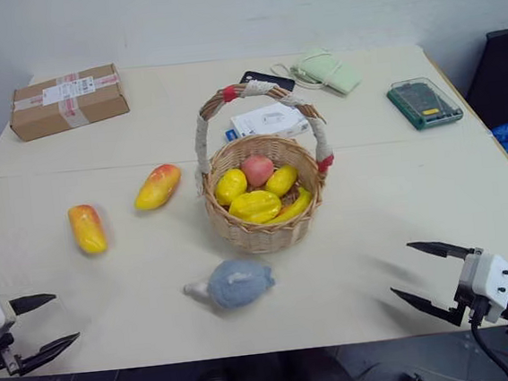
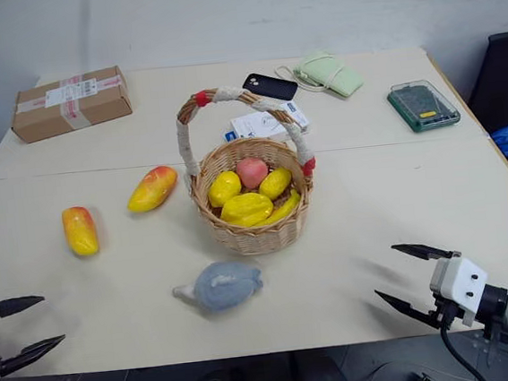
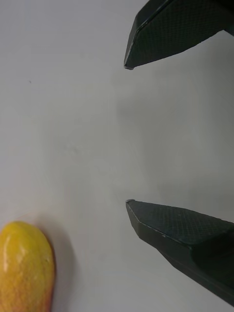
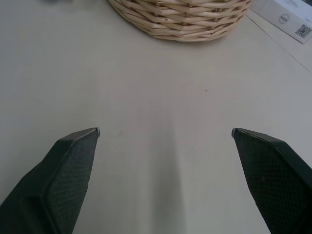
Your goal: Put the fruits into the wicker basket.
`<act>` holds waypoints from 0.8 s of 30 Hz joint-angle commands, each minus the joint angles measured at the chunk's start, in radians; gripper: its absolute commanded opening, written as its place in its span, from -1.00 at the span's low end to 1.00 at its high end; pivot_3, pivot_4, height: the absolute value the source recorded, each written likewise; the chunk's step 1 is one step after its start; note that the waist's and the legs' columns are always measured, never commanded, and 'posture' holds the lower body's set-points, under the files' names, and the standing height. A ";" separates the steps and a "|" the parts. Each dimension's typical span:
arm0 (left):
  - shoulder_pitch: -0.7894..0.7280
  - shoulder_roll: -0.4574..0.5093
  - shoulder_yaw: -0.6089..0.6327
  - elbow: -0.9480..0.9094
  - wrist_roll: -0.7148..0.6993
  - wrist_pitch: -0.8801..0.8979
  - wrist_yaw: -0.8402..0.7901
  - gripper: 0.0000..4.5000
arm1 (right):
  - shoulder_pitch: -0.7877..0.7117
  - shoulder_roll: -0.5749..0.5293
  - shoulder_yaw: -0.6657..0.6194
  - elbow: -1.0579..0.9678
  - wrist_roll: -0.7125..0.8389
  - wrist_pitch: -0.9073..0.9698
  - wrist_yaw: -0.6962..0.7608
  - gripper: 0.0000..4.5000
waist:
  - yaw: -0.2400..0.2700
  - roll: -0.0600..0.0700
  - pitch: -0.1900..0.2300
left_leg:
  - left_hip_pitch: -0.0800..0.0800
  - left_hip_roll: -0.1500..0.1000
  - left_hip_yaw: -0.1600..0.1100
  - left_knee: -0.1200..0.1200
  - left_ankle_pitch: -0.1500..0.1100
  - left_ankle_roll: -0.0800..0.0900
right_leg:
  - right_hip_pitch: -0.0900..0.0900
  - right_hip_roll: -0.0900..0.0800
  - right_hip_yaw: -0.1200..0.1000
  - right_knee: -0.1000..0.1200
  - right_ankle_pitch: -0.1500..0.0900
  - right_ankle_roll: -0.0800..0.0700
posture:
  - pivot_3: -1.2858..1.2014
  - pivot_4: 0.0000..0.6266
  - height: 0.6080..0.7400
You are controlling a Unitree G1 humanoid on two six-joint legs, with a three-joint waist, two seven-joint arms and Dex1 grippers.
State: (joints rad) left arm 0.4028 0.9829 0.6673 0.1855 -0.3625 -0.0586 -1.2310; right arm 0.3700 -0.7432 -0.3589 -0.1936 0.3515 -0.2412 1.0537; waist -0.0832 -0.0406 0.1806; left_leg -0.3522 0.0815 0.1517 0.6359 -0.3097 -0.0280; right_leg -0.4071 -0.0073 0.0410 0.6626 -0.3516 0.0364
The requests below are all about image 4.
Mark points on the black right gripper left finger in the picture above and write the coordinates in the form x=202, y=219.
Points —
x=56, y=185

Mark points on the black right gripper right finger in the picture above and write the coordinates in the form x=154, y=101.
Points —
x=275, y=180

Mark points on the woven wicker basket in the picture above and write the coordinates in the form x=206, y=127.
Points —
x=181, y=18

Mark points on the white cardboard box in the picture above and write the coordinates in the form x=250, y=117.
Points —
x=286, y=17

